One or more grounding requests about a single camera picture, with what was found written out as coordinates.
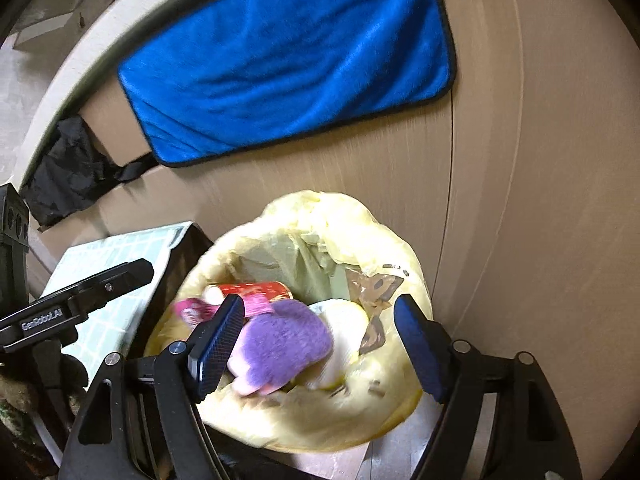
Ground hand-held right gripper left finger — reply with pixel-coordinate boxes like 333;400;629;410
60;294;246;480

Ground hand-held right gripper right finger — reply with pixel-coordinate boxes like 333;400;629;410
393;294;583;480

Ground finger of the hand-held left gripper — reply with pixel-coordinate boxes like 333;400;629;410
65;258;155;313

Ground pink tissue packet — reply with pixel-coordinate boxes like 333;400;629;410
172;292;273;331

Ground red drink can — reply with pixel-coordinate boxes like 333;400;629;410
202;281;292;307

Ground purple fluffy pad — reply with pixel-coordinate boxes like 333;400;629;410
227;300;335;395

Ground bin with yellow bag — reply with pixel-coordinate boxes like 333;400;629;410
144;189;435;453

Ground grey-green checked tablecloth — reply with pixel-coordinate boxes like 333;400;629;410
40;221;213;376

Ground black cloth bag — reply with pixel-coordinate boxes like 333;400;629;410
19;115;158;228

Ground white stone counter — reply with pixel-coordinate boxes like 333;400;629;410
0;0;251;196

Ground range hood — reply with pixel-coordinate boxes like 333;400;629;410
10;7;86;52

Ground blue towel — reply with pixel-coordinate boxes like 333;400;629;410
117;0;458;168

